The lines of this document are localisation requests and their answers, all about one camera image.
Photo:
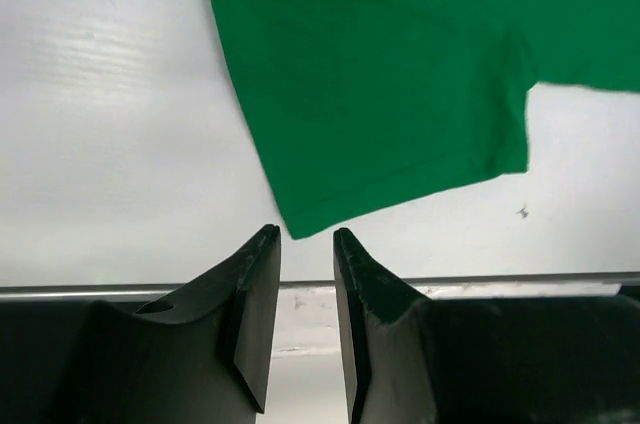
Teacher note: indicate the green t-shirt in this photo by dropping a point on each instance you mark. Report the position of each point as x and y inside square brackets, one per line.
[358, 105]

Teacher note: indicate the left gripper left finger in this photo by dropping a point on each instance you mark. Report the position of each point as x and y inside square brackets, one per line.
[200, 354]

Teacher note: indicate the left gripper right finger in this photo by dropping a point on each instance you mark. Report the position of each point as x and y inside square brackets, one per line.
[409, 358]

